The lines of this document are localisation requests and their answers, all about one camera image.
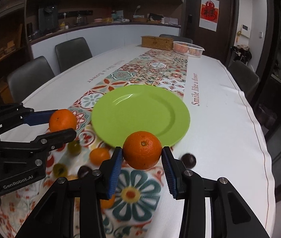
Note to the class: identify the patterned table cloth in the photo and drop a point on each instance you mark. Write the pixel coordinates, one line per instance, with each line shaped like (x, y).
(224, 134)

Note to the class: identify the white wall intercom panel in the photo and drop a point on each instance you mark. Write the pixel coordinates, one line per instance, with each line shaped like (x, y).
(245, 31)

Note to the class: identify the white plastic fruit basket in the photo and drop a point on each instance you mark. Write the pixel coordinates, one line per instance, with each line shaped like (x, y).
(188, 49)

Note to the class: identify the grey chair near left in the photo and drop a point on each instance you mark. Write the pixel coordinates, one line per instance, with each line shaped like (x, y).
(28, 78)

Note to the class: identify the grey chair far left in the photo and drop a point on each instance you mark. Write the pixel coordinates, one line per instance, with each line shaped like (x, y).
(72, 52)

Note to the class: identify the green tomato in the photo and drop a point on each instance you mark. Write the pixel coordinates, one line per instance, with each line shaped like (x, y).
(60, 170)
(74, 148)

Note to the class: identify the grey chair right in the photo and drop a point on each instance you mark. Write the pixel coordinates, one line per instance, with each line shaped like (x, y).
(245, 77)

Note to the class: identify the grey chair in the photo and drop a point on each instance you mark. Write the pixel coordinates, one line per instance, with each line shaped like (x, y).
(28, 78)
(72, 52)
(245, 77)

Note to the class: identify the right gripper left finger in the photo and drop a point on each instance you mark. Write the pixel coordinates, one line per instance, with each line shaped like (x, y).
(99, 185)

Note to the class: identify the dark wooden door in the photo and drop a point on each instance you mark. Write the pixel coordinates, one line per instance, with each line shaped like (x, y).
(217, 44)

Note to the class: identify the green plate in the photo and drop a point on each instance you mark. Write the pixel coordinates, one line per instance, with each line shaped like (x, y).
(134, 108)

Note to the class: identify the grey chair far end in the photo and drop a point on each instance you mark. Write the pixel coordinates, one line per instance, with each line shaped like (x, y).
(177, 38)

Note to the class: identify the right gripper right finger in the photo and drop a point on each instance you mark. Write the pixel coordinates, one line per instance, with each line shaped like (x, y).
(184, 184)

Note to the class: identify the wicker basket box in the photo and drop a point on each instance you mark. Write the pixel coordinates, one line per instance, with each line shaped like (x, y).
(155, 42)

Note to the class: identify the large orange mandarin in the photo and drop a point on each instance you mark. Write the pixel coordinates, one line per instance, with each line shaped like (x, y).
(142, 150)

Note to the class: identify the oval orange fruit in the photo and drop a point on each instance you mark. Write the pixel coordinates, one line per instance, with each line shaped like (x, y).
(107, 204)

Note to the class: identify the red calendar poster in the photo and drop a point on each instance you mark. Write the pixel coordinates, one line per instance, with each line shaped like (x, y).
(209, 13)

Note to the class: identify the black coffee machine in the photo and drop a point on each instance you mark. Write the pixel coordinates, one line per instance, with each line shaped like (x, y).
(48, 19)

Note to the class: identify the dark plum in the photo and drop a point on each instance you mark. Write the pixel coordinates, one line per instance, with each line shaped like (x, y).
(83, 171)
(189, 160)

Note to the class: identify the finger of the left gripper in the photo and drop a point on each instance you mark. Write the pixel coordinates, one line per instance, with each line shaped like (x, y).
(38, 118)
(52, 141)

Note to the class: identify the small orange kumquat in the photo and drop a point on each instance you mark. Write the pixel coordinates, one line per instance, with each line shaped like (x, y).
(98, 155)

